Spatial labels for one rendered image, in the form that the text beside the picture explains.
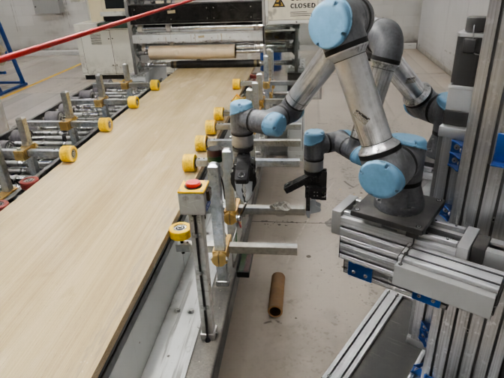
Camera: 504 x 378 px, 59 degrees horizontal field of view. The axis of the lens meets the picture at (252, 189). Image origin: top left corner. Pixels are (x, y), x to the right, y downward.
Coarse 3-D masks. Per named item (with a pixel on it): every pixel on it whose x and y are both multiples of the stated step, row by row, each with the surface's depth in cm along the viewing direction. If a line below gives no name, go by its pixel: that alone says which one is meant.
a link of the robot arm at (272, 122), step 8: (256, 112) 142; (264, 112) 141; (272, 112) 140; (280, 112) 143; (248, 120) 142; (256, 120) 141; (264, 120) 139; (272, 120) 138; (280, 120) 139; (288, 120) 146; (248, 128) 144; (256, 128) 142; (264, 128) 140; (272, 128) 138; (280, 128) 140
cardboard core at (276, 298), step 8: (280, 272) 269; (272, 280) 264; (280, 280) 262; (272, 288) 257; (280, 288) 256; (272, 296) 250; (280, 296) 251; (272, 304) 244; (280, 304) 245; (272, 312) 248; (280, 312) 244
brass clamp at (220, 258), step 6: (228, 234) 164; (228, 240) 161; (228, 246) 158; (216, 252) 154; (222, 252) 154; (228, 252) 158; (210, 258) 155; (216, 258) 153; (222, 258) 153; (228, 258) 155; (216, 264) 154; (222, 264) 154
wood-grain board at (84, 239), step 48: (144, 96) 330; (192, 96) 325; (96, 144) 242; (144, 144) 239; (192, 144) 236; (48, 192) 191; (96, 192) 189; (144, 192) 187; (0, 240) 157; (48, 240) 156; (96, 240) 155; (144, 240) 154; (0, 288) 133; (48, 288) 132; (96, 288) 131; (0, 336) 115; (48, 336) 115; (96, 336) 114
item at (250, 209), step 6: (240, 204) 183; (210, 210) 182; (240, 210) 181; (246, 210) 180; (252, 210) 180; (258, 210) 180; (264, 210) 180; (270, 210) 179; (276, 210) 179; (282, 210) 179; (294, 210) 178; (300, 210) 178
